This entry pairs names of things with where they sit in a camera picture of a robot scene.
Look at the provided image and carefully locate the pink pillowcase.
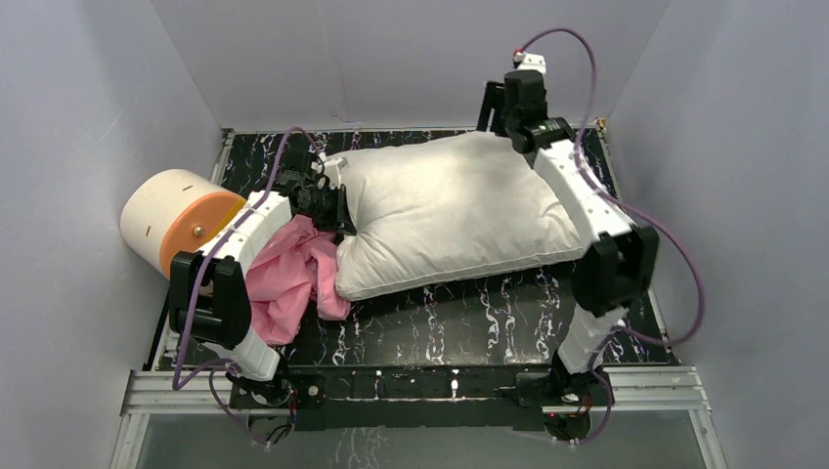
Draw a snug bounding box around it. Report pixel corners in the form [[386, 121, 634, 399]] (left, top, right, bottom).
[[245, 215, 351, 346]]

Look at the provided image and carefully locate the white pillow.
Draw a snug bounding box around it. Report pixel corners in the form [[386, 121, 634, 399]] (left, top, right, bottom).
[[335, 132, 583, 301]]

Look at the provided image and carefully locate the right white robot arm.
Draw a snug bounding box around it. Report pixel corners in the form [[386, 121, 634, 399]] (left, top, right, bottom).
[[476, 69, 659, 405]]

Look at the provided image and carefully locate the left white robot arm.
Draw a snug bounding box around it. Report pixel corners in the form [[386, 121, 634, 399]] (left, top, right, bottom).
[[168, 149, 356, 406]]

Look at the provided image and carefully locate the white orange yellow cylinder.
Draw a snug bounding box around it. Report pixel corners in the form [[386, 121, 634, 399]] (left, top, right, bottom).
[[119, 169, 246, 278]]

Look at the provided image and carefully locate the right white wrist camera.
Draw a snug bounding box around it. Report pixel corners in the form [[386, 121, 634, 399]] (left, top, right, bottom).
[[512, 49, 546, 75]]

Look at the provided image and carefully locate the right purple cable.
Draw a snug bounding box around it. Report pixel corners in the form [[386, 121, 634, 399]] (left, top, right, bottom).
[[514, 27, 707, 348]]

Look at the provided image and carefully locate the purple cable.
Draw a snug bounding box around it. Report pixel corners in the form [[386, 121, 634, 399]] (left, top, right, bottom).
[[514, 27, 707, 348], [171, 126, 319, 448]]

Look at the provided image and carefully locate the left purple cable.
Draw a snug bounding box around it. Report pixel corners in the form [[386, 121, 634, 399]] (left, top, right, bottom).
[[171, 126, 319, 448]]

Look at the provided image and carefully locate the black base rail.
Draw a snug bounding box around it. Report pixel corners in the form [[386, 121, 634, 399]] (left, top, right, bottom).
[[290, 365, 555, 431]]

